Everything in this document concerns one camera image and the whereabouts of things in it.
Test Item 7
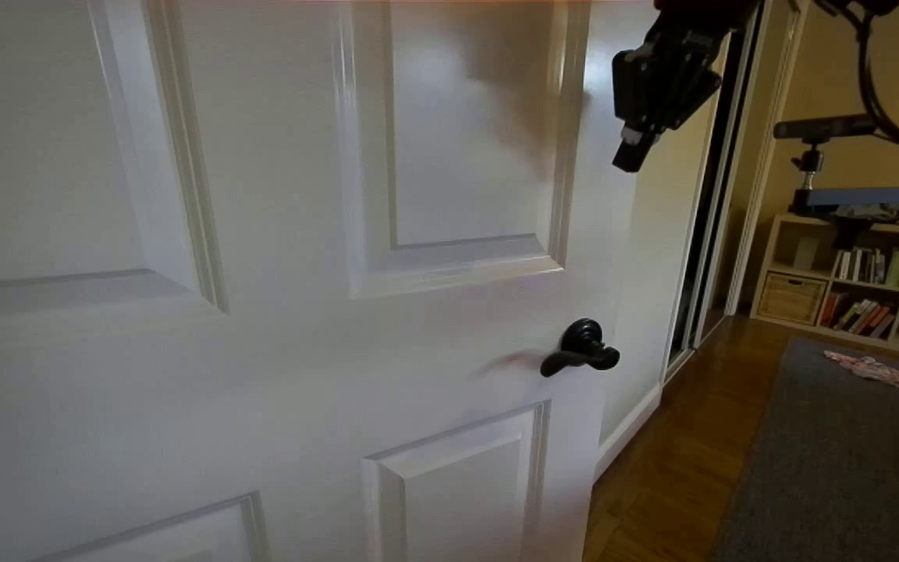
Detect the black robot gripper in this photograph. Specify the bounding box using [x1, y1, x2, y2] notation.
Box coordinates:
[613, 0, 760, 173]

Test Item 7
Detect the white panel door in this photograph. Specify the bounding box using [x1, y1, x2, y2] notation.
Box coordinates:
[0, 0, 653, 562]

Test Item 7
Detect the dark closet sliding door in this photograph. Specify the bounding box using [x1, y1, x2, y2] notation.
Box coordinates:
[672, 11, 763, 363]

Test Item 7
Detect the blue clamp bar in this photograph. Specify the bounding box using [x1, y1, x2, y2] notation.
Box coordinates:
[789, 186, 899, 223]

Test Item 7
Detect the wicker storage basket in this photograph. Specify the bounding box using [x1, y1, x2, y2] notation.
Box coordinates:
[757, 271, 824, 326]

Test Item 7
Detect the row of books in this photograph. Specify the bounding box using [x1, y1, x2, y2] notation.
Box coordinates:
[819, 246, 899, 341]

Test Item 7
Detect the white cube bookshelf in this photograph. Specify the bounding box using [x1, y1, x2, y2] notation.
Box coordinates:
[753, 212, 899, 353]

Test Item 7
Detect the pink white cloth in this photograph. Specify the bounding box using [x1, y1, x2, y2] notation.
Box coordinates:
[824, 351, 899, 386]

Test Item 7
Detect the grey carpet rug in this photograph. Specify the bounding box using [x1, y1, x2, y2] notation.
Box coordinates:
[716, 341, 899, 562]

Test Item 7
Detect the black camera on tripod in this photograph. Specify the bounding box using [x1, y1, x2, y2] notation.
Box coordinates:
[773, 116, 878, 212]

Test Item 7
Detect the black door lever handle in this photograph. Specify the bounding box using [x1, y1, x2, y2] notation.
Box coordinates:
[540, 318, 622, 377]

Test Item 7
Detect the black cable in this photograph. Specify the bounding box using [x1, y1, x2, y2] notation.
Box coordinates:
[813, 0, 899, 164]

